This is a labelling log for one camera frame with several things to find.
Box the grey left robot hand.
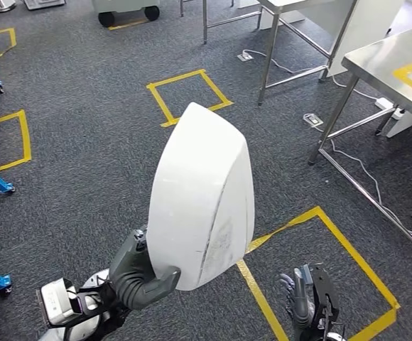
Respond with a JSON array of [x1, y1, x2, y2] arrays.
[[108, 227, 182, 312]]

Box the white plastic car part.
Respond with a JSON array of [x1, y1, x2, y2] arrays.
[[146, 102, 256, 292]]

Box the steel workbench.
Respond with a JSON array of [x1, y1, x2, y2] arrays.
[[307, 21, 412, 262]]

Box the yellow floor tape strip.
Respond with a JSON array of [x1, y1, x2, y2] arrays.
[[107, 18, 151, 32]]

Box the grey flat platform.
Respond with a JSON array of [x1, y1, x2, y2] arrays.
[[23, 0, 66, 11]]

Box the white power strip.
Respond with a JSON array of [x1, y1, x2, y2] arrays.
[[374, 96, 405, 119]]

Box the white table with metal legs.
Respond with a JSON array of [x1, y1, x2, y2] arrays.
[[179, 0, 405, 107]]

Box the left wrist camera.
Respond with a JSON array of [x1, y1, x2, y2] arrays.
[[36, 276, 122, 329]]

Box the white floor cable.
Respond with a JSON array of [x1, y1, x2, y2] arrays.
[[312, 123, 412, 250]]

